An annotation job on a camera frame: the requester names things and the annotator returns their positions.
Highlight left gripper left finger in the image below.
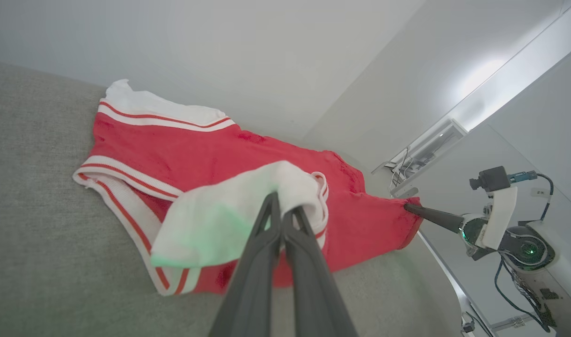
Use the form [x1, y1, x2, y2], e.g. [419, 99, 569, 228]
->
[208, 192, 284, 337]

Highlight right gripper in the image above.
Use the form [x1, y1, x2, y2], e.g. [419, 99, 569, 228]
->
[404, 186, 519, 261]

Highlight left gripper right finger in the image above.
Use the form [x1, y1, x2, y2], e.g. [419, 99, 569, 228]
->
[283, 207, 359, 337]

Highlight red shorts with white stripes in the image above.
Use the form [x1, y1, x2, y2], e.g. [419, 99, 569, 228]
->
[73, 79, 424, 296]

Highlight grey fabric sofa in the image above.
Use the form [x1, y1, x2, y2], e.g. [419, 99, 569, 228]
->
[0, 61, 464, 337]

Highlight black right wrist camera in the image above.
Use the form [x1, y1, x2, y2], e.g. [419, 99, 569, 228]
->
[469, 166, 512, 192]

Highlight white wall cable tray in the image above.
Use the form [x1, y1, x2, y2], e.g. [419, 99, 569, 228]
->
[372, 118, 469, 197]

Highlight teal camera cable connector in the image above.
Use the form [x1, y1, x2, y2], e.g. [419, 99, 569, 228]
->
[509, 171, 539, 184]

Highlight thin dark right arm cable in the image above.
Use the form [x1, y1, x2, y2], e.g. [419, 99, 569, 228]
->
[494, 257, 553, 334]

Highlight black right camera cable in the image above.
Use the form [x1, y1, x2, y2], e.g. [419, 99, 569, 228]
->
[536, 173, 554, 220]

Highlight white metal bracket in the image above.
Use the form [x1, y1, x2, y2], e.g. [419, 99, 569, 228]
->
[490, 315, 536, 330]

